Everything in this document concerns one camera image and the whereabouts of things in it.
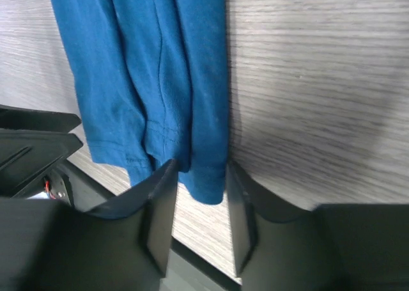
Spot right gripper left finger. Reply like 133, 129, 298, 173
1, 160, 178, 290

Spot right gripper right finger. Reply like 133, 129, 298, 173
226, 162, 408, 290

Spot dark blue t shirt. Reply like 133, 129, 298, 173
50, 0, 229, 205

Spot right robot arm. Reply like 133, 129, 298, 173
1, 106, 408, 290

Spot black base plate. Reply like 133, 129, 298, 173
28, 161, 242, 291

